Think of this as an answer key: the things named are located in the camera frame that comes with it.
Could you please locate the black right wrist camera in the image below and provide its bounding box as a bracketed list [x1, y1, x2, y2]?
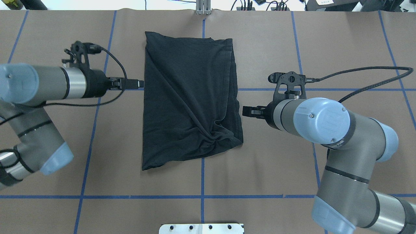
[268, 71, 307, 104]

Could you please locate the black braided left cable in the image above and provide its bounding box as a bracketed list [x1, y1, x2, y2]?
[39, 45, 128, 108]

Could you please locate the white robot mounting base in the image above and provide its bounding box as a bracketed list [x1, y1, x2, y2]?
[159, 223, 245, 234]

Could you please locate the black printed t-shirt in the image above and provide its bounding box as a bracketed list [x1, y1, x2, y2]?
[141, 32, 244, 171]

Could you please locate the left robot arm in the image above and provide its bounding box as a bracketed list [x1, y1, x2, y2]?
[1, 63, 144, 189]

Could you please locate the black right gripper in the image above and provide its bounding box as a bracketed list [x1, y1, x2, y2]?
[242, 102, 277, 129]

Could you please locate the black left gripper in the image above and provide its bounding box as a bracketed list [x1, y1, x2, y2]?
[85, 69, 144, 98]

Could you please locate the black braided cable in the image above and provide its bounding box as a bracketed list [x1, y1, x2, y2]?
[305, 66, 414, 104]
[39, 45, 128, 108]

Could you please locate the black braided right cable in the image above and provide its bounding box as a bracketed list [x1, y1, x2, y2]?
[305, 66, 414, 104]

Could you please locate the left orange-port hub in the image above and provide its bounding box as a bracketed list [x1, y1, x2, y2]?
[234, 0, 255, 11]

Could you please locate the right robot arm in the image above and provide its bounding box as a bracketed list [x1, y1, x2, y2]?
[242, 97, 415, 234]

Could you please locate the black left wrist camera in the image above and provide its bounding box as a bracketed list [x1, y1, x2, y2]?
[61, 41, 102, 70]

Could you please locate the yellow-green labelled bottle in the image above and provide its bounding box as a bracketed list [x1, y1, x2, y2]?
[1, 0, 23, 10]

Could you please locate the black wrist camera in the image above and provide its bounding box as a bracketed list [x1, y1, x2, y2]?
[268, 71, 307, 104]
[61, 41, 102, 70]

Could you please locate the aluminium frame post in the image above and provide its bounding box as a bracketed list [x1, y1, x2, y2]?
[195, 0, 212, 15]

